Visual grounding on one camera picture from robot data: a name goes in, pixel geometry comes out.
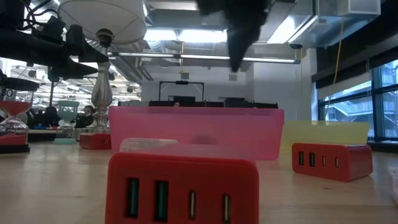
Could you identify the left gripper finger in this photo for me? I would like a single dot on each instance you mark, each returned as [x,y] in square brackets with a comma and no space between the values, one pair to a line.
[71,69]
[90,56]

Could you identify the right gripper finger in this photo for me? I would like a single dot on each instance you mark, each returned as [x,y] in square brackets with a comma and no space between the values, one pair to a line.
[242,34]

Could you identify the mint green hourglass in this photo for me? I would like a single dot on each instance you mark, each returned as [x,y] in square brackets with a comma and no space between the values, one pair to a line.
[66,105]

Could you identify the black hourglass red sand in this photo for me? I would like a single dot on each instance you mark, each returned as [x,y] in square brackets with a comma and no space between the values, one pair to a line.
[14,105]

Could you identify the red USB charger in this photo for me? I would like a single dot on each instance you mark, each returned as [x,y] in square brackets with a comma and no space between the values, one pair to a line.
[348,161]
[94,142]
[186,174]

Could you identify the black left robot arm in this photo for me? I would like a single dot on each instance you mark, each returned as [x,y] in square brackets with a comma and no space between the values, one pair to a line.
[25,46]

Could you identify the black background stand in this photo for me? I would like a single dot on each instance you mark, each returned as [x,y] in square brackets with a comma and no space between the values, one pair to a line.
[51,93]

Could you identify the white lamp shade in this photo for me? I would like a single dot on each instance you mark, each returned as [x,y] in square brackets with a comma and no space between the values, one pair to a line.
[102,18]

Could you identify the silver lamp base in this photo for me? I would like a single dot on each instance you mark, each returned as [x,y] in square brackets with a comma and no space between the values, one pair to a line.
[101,93]

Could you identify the long ceiling light strip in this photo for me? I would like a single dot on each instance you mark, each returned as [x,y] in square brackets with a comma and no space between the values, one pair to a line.
[205,57]

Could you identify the person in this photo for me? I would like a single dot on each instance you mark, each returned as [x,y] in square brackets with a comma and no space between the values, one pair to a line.
[51,116]
[176,104]
[85,115]

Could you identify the rectangular ceiling light panel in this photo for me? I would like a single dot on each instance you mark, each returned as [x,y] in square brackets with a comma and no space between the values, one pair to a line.
[186,35]

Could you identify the dark background workbench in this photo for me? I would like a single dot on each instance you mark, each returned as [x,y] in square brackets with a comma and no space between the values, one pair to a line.
[236,102]

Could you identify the dark neighbouring table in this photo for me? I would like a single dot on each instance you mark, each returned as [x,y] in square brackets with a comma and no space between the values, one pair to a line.
[43,135]

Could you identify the pink translucent plastic bin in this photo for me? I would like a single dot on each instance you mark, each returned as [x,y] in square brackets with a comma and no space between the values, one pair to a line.
[217,130]

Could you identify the yellow translucent plastic bin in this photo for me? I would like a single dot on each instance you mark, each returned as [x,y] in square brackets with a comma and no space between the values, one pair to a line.
[326,133]

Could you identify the black framed window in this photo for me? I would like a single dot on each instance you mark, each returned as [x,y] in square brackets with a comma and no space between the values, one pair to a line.
[351,109]

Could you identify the small grey wall box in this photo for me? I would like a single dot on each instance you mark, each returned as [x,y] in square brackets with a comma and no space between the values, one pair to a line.
[233,77]
[185,75]

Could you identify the ceiling security camera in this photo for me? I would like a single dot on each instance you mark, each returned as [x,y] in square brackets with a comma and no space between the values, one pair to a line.
[295,46]

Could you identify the black gantry frame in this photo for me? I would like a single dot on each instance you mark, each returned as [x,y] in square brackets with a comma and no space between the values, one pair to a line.
[182,82]

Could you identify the silver ventilation duct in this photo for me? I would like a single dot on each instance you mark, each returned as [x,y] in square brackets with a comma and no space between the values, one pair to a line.
[329,28]

